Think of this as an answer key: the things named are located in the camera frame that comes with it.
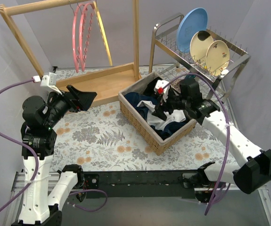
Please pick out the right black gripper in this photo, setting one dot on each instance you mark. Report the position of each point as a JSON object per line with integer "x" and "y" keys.
{"x": 164, "y": 102}

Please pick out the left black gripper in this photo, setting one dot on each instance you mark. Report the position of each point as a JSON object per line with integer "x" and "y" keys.
{"x": 73, "y": 99}

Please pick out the white skirt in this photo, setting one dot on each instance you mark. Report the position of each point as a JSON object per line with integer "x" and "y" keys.
{"x": 159, "y": 124}

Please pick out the blue denim skirt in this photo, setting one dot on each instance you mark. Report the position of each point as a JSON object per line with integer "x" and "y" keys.
{"x": 134, "y": 98}

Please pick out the pink hanger front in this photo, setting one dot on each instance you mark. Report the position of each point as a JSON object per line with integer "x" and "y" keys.
{"x": 75, "y": 40}

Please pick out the pink hanger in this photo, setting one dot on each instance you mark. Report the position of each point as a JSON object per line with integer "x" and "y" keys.
{"x": 75, "y": 40}
{"x": 85, "y": 27}

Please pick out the yellow hanger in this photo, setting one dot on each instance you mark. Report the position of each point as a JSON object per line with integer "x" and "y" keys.
{"x": 103, "y": 33}

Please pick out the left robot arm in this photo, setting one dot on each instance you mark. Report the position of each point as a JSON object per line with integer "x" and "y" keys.
{"x": 40, "y": 207}

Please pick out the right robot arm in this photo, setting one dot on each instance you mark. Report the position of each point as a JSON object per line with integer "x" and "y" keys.
{"x": 254, "y": 163}

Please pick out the pink hanger rear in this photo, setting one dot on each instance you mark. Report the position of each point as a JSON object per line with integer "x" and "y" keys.
{"x": 85, "y": 27}

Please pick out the black garment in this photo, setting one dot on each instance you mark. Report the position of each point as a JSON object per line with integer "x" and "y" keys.
{"x": 149, "y": 90}

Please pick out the wooden clothes rack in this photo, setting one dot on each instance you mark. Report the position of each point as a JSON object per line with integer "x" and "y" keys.
{"x": 108, "y": 82}

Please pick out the wicker laundry basket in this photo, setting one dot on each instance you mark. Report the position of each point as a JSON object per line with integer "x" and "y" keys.
{"x": 150, "y": 136}

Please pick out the floral tablecloth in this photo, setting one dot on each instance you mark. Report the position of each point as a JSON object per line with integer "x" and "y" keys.
{"x": 102, "y": 139}

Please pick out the teal cup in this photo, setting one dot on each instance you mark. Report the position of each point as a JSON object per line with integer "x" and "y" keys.
{"x": 190, "y": 77}

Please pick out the cream plate flower print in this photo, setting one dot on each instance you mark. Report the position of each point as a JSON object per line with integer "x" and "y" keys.
{"x": 217, "y": 57}

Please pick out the cream plate black spot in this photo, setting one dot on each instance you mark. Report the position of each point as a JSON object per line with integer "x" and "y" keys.
{"x": 199, "y": 45}

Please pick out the blue plate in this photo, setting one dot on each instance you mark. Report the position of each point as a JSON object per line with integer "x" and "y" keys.
{"x": 194, "y": 21}

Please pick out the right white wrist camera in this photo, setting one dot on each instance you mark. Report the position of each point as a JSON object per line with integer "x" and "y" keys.
{"x": 163, "y": 91}

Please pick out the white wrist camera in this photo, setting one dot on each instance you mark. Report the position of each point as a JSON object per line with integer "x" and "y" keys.
{"x": 48, "y": 82}
{"x": 163, "y": 91}

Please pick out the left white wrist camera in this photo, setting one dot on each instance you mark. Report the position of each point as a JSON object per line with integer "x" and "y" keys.
{"x": 48, "y": 82}

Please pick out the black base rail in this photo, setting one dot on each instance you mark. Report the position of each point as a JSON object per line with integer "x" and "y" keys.
{"x": 185, "y": 184}

